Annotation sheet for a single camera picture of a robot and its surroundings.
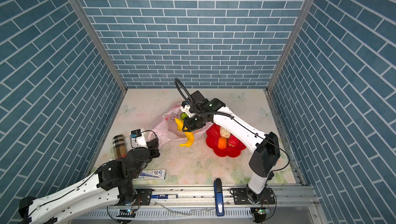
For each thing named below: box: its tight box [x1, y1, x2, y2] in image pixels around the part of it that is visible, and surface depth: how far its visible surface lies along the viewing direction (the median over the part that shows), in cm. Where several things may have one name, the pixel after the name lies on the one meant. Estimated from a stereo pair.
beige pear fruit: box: [219, 126, 231, 139], surface depth 93 cm
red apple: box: [227, 134, 239, 148], surface depth 89 cm
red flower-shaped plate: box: [205, 123, 247, 158], surface depth 89 cm
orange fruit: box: [217, 136, 228, 150], surface depth 89 cm
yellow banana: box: [174, 118, 194, 148], surface depth 72 cm
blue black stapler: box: [213, 178, 225, 217], surface depth 72 cm
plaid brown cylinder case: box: [112, 134, 128, 160], surface depth 90 cm
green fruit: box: [179, 112, 189, 121], surface depth 101 cm
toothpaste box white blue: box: [137, 168, 168, 180], surface depth 82 cm
